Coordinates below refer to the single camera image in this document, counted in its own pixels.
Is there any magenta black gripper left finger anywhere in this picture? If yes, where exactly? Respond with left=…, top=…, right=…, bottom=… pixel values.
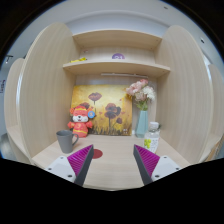
left=67, top=145, right=94, bottom=186

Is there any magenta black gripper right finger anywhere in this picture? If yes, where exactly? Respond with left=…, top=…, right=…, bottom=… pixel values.
left=133, top=145, right=160, bottom=185

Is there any clear plastic water bottle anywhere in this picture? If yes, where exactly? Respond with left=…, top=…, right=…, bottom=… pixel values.
left=144, top=122, right=160, bottom=153

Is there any red round coaster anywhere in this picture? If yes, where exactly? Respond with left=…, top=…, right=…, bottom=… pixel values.
left=93, top=149, right=103, bottom=159

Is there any grey ceramic mug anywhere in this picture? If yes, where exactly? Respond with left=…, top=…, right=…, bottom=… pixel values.
left=56, top=130, right=79, bottom=154

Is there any teal vase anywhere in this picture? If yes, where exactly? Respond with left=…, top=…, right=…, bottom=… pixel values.
left=135, top=110, right=148, bottom=138

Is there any red plush fox toy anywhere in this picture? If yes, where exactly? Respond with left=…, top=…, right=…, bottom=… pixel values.
left=67, top=106, right=93, bottom=138

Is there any yellow flower painting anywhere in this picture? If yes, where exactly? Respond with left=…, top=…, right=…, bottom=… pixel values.
left=71, top=84, right=132, bottom=136

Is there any pink white flower bouquet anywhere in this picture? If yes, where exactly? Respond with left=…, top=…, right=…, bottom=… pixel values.
left=126, top=79, right=156, bottom=111

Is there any wooden desk shelf unit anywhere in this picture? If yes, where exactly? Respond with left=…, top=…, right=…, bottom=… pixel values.
left=3, top=21, right=224, bottom=192

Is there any yellow object on shelf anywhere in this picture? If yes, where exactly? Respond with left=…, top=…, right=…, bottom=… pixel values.
left=70, top=57, right=87, bottom=63

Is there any purple round object on shelf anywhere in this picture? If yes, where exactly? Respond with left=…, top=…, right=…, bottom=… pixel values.
left=112, top=53, right=125, bottom=59

